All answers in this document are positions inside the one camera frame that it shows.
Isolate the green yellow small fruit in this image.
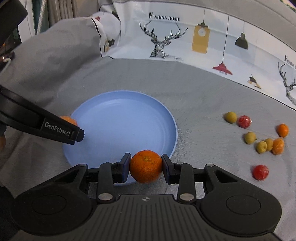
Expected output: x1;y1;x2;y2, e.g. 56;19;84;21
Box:
224;111;238;123

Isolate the grey curtain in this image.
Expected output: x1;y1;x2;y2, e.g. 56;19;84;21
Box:
46;0;100;26

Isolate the person left hand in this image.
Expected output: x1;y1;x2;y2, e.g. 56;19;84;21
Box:
0;134;6;152

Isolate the bare orange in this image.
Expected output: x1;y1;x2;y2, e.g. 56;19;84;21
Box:
129;150;163;183

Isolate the plastic orange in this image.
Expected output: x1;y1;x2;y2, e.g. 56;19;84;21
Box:
60;115;78;126

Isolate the blue plastic plate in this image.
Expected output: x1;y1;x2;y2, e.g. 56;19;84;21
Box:
63;90;178;187

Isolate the small orange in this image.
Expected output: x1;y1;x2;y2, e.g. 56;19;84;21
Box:
276;123;289;138
271;138;285;155

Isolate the red fruit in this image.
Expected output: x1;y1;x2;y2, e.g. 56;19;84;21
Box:
252;165;269;181
237;115;252;128

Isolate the grey printed bed sheet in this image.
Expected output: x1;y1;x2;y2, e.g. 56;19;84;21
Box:
1;1;295;240

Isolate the white hose pole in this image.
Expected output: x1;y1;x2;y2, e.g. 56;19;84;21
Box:
36;0;47;35

